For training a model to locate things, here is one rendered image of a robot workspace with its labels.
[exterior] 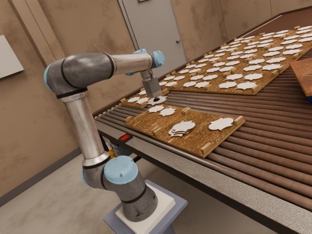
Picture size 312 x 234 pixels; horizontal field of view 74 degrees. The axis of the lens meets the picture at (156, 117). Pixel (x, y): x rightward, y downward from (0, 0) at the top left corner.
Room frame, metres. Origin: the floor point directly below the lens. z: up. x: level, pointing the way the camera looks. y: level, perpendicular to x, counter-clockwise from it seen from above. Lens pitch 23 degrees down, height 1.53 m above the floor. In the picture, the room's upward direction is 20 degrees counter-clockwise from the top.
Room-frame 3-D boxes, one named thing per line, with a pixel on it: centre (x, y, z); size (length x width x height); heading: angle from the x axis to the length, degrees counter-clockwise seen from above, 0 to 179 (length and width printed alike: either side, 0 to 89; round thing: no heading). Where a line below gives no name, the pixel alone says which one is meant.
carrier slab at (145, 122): (1.43, 0.00, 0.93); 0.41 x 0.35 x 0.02; 28
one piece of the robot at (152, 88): (1.20, -0.05, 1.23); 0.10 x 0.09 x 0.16; 113
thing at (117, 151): (1.46, 0.35, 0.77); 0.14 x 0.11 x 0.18; 30
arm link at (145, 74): (1.19, -0.04, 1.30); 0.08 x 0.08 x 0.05
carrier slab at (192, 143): (1.06, -0.19, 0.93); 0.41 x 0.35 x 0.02; 29
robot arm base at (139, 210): (0.67, 0.19, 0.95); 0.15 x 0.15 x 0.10
